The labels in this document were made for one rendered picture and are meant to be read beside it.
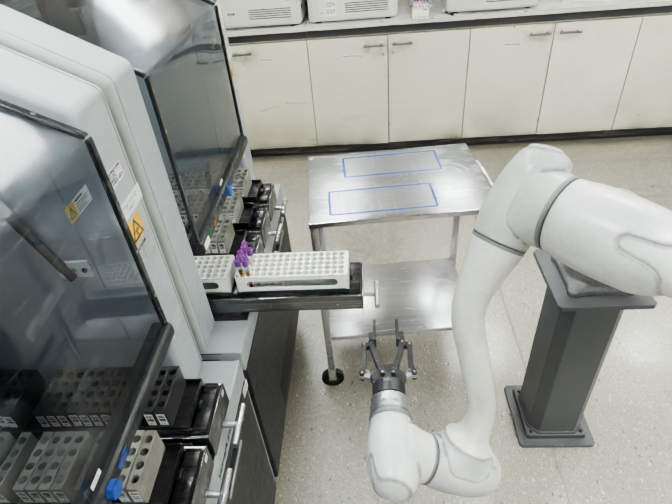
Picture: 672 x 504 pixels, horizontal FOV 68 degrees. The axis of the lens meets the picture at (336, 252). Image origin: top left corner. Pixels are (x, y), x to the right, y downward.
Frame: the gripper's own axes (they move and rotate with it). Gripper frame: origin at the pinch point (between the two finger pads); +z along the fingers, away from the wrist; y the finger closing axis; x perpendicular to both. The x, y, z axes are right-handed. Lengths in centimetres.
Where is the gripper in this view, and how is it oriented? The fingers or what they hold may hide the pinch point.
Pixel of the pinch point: (385, 332)
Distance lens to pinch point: 129.4
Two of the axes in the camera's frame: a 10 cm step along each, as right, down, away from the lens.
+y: -10.0, 0.4, 0.8
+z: 0.4, -6.2, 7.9
